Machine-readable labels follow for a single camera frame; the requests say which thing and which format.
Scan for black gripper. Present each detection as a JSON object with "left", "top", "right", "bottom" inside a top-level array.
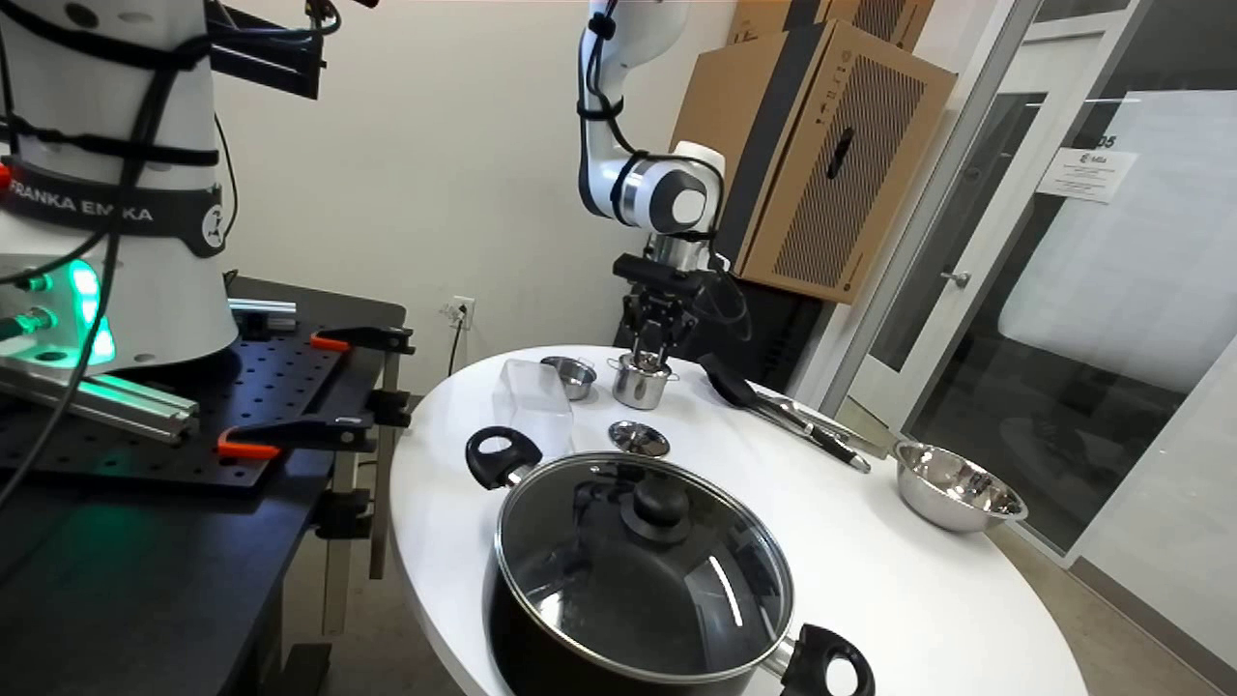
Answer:
[{"left": 623, "top": 273, "right": 712, "bottom": 372}]

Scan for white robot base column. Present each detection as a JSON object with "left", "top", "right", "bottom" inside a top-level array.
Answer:
[{"left": 0, "top": 0, "right": 249, "bottom": 372}]

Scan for taller silver pot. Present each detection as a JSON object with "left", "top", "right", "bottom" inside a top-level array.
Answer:
[{"left": 611, "top": 352, "right": 675, "bottom": 414}]

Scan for shorter silver pot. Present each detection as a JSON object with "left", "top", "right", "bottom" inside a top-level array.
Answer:
[{"left": 538, "top": 352, "right": 605, "bottom": 408}]

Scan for glass lid black knob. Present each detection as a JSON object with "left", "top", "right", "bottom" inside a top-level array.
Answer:
[{"left": 490, "top": 449, "right": 802, "bottom": 686}]

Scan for large black cooking pot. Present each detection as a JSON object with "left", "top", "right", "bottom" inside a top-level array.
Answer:
[{"left": 462, "top": 421, "right": 882, "bottom": 696}]

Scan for black silver kitchen tongs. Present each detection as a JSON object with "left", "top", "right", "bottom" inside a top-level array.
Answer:
[{"left": 699, "top": 355, "right": 898, "bottom": 475}]

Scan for large brown cardboard box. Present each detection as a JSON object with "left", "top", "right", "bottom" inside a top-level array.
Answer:
[{"left": 668, "top": 15, "right": 959, "bottom": 310}]

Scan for silver metal bowl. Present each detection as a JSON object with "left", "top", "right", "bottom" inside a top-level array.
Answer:
[{"left": 895, "top": 439, "right": 1031, "bottom": 537}]

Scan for small brown cardboard box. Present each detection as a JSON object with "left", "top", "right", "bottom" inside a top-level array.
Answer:
[{"left": 728, "top": 0, "right": 940, "bottom": 56}]

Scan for white paper door sign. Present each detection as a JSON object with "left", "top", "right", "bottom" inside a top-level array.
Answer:
[{"left": 1036, "top": 144, "right": 1141, "bottom": 209}]

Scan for black mounted box device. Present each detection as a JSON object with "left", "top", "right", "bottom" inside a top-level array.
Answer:
[{"left": 201, "top": 0, "right": 328, "bottom": 104}]

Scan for black breadboard work table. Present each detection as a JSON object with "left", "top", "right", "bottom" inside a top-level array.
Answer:
[{"left": 0, "top": 273, "right": 413, "bottom": 696}]

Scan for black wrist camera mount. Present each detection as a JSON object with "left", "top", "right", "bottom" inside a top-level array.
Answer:
[{"left": 611, "top": 252, "right": 728, "bottom": 293}]

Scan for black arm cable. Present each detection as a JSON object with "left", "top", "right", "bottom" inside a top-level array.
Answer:
[{"left": 572, "top": 6, "right": 656, "bottom": 226}]

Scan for black orange-handled clamp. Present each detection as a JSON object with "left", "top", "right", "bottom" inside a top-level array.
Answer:
[
  {"left": 307, "top": 320, "right": 422, "bottom": 359},
  {"left": 209, "top": 385, "right": 418, "bottom": 474}
]

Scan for glass door metal frame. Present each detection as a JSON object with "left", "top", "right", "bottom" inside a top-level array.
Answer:
[{"left": 844, "top": 0, "right": 1080, "bottom": 439}]

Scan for aluminium extrusion rail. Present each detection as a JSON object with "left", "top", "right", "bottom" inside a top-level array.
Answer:
[{"left": 0, "top": 352, "right": 206, "bottom": 449}]

